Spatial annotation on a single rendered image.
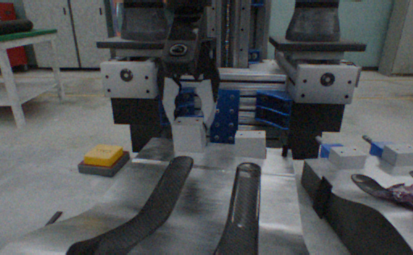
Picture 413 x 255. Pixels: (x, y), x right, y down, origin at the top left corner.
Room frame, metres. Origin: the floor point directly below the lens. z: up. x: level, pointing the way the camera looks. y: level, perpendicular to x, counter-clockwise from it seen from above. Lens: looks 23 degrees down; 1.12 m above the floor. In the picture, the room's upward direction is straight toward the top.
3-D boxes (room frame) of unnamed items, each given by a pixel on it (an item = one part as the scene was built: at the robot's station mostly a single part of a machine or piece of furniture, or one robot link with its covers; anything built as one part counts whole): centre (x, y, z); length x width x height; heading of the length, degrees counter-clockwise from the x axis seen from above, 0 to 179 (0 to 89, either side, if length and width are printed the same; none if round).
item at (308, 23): (0.86, -0.31, 1.09); 0.15 x 0.15 x 0.10
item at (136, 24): (0.91, 0.19, 1.09); 0.15 x 0.15 x 0.10
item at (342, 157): (0.50, -0.25, 0.86); 0.13 x 0.05 x 0.05; 6
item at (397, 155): (0.51, -0.36, 0.86); 0.13 x 0.05 x 0.05; 6
